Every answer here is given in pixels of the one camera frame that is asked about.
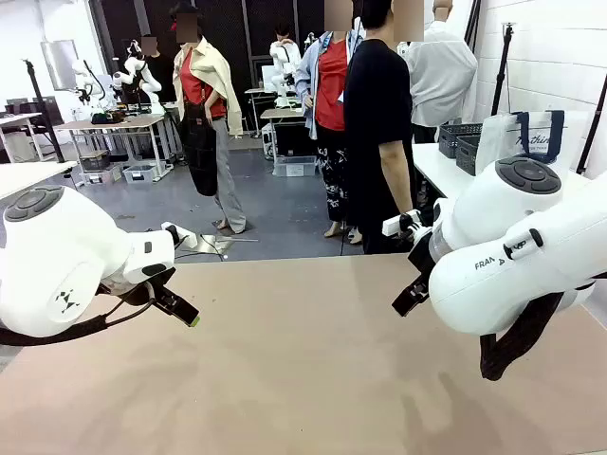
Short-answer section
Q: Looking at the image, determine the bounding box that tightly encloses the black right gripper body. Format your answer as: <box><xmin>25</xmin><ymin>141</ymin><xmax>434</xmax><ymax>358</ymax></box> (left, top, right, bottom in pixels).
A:
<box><xmin>407</xmin><ymin>240</ymin><xmax>437</xmax><ymax>286</ymax></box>

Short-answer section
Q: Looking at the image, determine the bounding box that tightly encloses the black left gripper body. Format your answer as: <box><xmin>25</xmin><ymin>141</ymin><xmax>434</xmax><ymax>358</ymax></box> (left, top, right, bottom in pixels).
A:
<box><xmin>123</xmin><ymin>279</ymin><xmax>165</xmax><ymax>307</ymax></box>

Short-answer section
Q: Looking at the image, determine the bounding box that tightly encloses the clear navy-handled shopping bag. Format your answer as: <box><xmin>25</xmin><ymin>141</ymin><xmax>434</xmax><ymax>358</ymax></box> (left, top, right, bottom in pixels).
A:
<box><xmin>475</xmin><ymin>110</ymin><xmax>568</xmax><ymax>177</ymax></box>

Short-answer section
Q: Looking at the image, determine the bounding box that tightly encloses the person's right forearm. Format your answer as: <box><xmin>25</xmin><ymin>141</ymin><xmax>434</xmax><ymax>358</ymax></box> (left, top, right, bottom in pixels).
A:
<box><xmin>384</xmin><ymin>173</ymin><xmax>414</xmax><ymax>220</ymax></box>

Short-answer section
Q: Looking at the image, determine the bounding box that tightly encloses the white side table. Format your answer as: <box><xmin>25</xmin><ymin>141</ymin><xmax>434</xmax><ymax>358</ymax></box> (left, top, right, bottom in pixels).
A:
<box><xmin>411</xmin><ymin>141</ymin><xmax>594</xmax><ymax>200</ymax></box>

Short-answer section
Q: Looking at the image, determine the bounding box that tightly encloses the clear storage bin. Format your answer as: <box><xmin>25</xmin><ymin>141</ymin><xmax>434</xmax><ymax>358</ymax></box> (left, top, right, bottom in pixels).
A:
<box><xmin>122</xmin><ymin>163</ymin><xmax>160</xmax><ymax>185</ymax></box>
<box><xmin>273</xmin><ymin>155</ymin><xmax>317</xmax><ymax>178</ymax></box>

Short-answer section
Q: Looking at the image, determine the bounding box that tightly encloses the black storage crate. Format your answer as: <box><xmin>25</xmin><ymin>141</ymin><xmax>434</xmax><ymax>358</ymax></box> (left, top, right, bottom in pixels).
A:
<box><xmin>78</xmin><ymin>150</ymin><xmax>113</xmax><ymax>173</ymax></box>

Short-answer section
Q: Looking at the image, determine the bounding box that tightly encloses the person in black t-shirt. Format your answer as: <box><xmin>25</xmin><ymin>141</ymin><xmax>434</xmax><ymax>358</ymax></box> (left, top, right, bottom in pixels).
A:
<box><xmin>344</xmin><ymin>0</ymin><xmax>426</xmax><ymax>256</ymax></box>

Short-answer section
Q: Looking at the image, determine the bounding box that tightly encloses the white work table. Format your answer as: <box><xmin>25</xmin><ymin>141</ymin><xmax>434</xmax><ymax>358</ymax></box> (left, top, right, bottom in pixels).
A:
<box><xmin>0</xmin><ymin>160</ymin><xmax>80</xmax><ymax>201</ymax></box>

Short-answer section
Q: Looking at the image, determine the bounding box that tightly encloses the wooden background table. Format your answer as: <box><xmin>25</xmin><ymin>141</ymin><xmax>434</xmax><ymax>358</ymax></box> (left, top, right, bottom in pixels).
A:
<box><xmin>54</xmin><ymin>113</ymin><xmax>167</xmax><ymax>182</ymax></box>

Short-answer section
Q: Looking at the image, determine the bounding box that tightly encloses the mannequin white shirt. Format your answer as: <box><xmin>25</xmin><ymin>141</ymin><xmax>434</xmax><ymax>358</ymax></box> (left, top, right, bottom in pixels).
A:
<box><xmin>397</xmin><ymin>0</ymin><xmax>479</xmax><ymax>143</ymax></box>

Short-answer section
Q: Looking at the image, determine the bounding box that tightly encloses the mannequin cream jacket black apron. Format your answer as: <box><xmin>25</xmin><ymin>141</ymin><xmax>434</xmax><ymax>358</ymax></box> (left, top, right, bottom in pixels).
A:
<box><xmin>170</xmin><ymin>2</ymin><xmax>248</xmax><ymax>236</ymax></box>

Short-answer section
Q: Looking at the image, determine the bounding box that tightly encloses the mannequin blue shirt red top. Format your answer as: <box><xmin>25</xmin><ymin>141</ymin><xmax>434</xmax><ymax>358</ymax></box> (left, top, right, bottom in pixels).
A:
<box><xmin>293</xmin><ymin>0</ymin><xmax>367</xmax><ymax>239</ymax></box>

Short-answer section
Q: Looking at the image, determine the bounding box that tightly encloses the small background table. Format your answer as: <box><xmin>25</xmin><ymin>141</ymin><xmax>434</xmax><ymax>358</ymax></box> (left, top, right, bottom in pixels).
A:
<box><xmin>259</xmin><ymin>108</ymin><xmax>305</xmax><ymax>163</ymax></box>

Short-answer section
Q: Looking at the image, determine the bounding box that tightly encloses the black tripod stand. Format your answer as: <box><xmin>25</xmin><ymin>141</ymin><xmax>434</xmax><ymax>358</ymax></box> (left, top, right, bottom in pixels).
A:
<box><xmin>575</xmin><ymin>70</ymin><xmax>607</xmax><ymax>174</ymax></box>
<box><xmin>489</xmin><ymin>21</ymin><xmax>519</xmax><ymax>118</ymax></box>
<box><xmin>21</xmin><ymin>59</ymin><xmax>66</xmax><ymax>165</ymax></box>

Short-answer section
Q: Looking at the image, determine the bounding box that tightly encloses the background person dark shirt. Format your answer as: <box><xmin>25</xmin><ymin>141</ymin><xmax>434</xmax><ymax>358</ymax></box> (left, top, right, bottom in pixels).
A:
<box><xmin>139</xmin><ymin>35</ymin><xmax>177</xmax><ymax>106</ymax></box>

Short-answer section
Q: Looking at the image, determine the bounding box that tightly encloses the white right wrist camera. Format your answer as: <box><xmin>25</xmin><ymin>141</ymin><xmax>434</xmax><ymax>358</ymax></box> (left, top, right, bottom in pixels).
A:
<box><xmin>381</xmin><ymin>209</ymin><xmax>435</xmax><ymax>247</ymax></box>

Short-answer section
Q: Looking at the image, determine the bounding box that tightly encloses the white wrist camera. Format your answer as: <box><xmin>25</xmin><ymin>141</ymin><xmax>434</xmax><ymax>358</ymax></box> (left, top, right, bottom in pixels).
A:
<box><xmin>381</xmin><ymin>209</ymin><xmax>435</xmax><ymax>247</ymax></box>
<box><xmin>159</xmin><ymin>221</ymin><xmax>198</xmax><ymax>250</ymax></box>

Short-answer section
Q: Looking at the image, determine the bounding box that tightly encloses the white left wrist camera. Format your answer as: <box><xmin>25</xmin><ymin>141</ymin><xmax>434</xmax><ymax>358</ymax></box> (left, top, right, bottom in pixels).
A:
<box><xmin>159</xmin><ymin>221</ymin><xmax>198</xmax><ymax>250</ymax></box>

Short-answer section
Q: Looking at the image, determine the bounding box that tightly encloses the metal mannequin base plate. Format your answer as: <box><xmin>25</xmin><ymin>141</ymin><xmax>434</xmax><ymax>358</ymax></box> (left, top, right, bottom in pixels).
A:
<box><xmin>198</xmin><ymin>231</ymin><xmax>261</xmax><ymax>256</ymax></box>

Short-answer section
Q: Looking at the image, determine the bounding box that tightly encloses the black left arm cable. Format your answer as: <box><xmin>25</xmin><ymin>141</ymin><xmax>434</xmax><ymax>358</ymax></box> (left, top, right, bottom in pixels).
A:
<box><xmin>0</xmin><ymin>282</ymin><xmax>157</xmax><ymax>347</ymax></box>

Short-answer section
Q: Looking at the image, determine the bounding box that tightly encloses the black right arm cable sleeve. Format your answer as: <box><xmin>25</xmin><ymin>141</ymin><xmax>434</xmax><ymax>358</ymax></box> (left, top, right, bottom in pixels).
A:
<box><xmin>478</xmin><ymin>291</ymin><xmax>565</xmax><ymax>382</ymax></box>

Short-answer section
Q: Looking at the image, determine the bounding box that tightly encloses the grey wall board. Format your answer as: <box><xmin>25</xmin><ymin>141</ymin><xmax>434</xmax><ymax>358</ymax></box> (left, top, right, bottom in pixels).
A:
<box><xmin>40</xmin><ymin>40</ymin><xmax>80</xmax><ymax>91</ymax></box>

